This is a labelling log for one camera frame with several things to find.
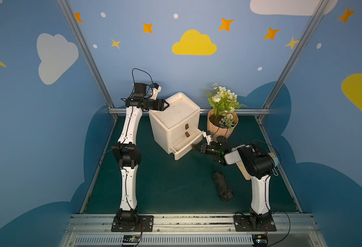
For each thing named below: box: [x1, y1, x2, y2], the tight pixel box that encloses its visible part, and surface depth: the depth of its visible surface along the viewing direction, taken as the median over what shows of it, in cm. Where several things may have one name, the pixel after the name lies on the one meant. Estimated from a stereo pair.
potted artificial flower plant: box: [204, 83, 248, 137], surface depth 95 cm
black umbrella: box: [213, 171, 234, 202], surface depth 83 cm
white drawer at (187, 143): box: [170, 128, 204, 161], surface depth 100 cm
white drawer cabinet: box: [148, 92, 204, 161], surface depth 93 cm
